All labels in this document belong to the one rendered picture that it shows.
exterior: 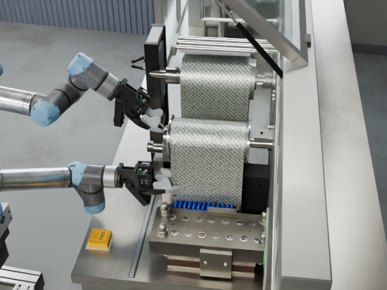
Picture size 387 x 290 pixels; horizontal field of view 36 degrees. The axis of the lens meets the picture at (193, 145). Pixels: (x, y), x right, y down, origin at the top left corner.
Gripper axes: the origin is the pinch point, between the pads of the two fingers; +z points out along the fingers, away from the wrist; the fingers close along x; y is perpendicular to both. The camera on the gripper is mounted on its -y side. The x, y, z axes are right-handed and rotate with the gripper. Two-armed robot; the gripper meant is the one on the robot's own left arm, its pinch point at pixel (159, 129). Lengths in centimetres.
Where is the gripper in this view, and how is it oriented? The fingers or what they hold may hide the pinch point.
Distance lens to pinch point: 194.3
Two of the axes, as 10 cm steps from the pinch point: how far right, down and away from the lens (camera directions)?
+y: 6.3, -5.7, -5.3
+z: 7.7, 5.6, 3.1
